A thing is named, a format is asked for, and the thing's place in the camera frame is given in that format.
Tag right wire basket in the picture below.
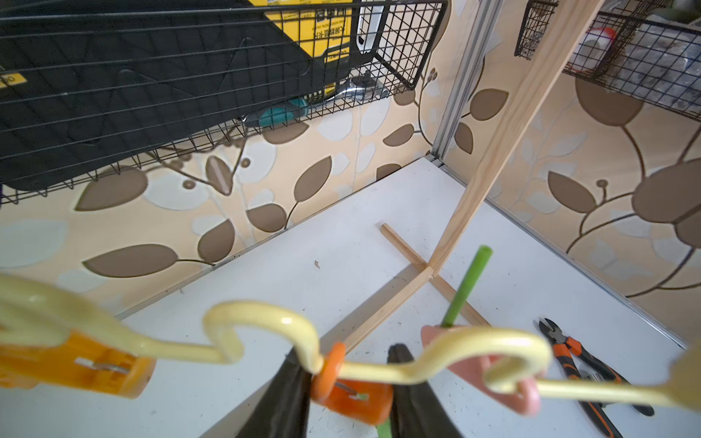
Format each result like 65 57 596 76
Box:
513 0 701 122

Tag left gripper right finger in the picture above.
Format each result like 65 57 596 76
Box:
386 343 464 438

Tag yellow clip hanger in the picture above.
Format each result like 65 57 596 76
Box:
1 275 700 411

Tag wooden clothes rack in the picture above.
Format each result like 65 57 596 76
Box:
345 1 602 351

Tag orange clip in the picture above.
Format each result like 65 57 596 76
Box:
310 343 394 426

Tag wire basket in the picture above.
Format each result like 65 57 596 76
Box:
0 0 450 206
513 0 701 122

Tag orange black pliers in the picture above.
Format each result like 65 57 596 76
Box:
539 318 629 438

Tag back wire basket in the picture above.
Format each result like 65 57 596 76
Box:
0 0 450 206

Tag pink clip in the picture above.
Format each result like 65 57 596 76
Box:
421 326 552 416

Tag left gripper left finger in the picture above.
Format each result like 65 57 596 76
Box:
237 350 312 438

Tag white tulip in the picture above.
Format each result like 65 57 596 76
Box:
441 246 493 328
376 420 392 438

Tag black yellow tool case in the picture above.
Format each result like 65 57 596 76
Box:
0 0 395 193

